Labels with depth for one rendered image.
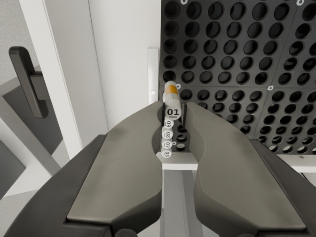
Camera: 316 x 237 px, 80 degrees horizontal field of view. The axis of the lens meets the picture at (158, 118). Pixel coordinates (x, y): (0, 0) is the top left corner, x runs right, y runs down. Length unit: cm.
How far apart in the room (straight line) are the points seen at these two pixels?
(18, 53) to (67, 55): 4
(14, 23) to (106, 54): 109
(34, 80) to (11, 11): 111
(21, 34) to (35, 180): 90
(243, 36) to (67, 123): 18
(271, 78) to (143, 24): 15
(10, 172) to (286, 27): 54
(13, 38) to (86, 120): 116
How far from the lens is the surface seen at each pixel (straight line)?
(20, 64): 22
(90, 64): 24
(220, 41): 19
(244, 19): 19
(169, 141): 22
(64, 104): 19
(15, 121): 52
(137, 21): 25
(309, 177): 40
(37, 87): 22
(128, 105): 28
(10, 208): 250
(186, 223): 106
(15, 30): 134
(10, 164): 54
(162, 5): 18
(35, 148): 54
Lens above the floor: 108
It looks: 58 degrees down
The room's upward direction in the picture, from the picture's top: 178 degrees counter-clockwise
